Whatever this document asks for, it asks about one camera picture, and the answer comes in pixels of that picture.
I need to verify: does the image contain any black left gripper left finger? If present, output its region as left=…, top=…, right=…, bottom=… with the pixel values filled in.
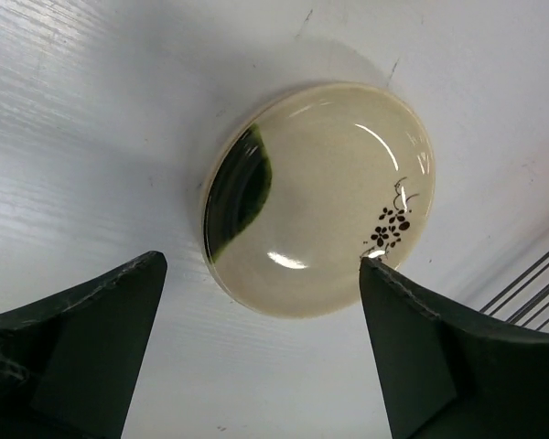
left=0, top=252, right=167, bottom=438

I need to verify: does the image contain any grey wire dish rack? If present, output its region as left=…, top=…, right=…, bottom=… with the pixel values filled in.
left=479, top=250, right=549, bottom=334

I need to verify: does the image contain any cream plate with flowers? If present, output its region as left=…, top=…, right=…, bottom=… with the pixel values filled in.
left=200, top=82, right=436, bottom=318

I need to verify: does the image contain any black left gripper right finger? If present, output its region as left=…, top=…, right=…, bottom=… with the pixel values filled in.
left=359, top=258, right=549, bottom=438

